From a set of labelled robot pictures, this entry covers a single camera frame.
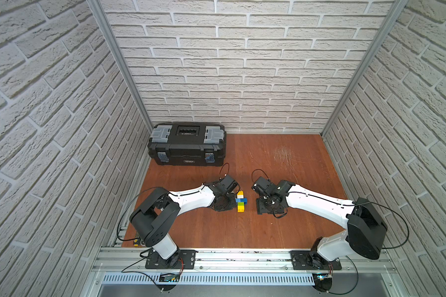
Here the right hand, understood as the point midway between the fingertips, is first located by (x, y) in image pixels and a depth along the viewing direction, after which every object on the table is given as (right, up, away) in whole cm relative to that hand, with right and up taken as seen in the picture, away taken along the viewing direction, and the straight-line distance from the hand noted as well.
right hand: (266, 209), depth 83 cm
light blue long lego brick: (-11, +3, +5) cm, 12 cm away
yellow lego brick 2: (-12, -1, +2) cm, 12 cm away
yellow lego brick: (-12, +6, +7) cm, 15 cm away
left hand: (-14, +1, +5) cm, 15 cm away
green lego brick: (-12, +1, +4) cm, 13 cm away
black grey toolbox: (-39, +31, +9) cm, 50 cm away
